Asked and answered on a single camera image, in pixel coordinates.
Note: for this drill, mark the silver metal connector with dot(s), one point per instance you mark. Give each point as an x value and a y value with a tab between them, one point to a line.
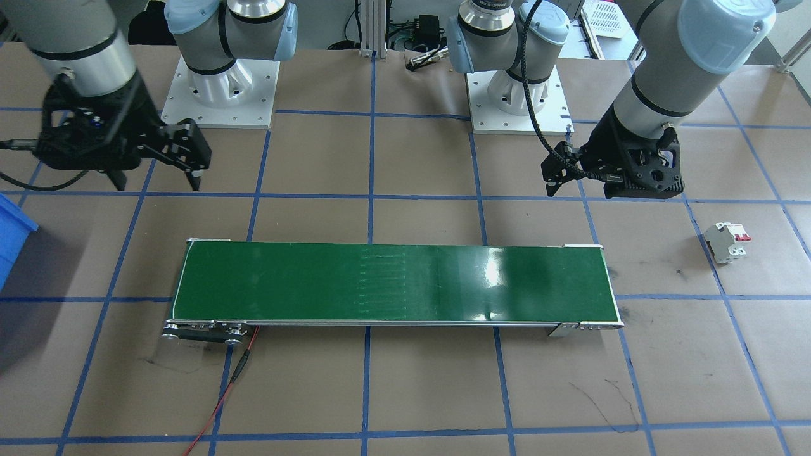
427	59

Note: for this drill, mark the black power adapter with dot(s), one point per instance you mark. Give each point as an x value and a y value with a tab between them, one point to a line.
427	28

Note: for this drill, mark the green belt conveyor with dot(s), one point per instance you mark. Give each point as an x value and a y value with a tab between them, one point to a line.
380	285

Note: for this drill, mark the white perforated basket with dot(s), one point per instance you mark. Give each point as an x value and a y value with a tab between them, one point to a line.
602	19

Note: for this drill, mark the blue plastic bin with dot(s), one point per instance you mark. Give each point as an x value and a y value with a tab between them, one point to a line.
9	240

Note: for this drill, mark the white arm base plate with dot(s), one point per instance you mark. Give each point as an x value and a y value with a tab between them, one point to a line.
488	123
253	114

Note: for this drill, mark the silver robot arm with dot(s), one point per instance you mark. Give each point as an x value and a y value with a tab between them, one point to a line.
76	38
709	44

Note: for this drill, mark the aluminium frame profile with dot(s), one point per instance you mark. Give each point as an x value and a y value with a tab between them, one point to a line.
367	31

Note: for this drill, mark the aluminium bar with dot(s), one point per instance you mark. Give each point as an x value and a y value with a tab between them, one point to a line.
798	58

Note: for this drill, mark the white circuit breaker red switch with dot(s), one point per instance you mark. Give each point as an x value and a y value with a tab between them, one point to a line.
725	244

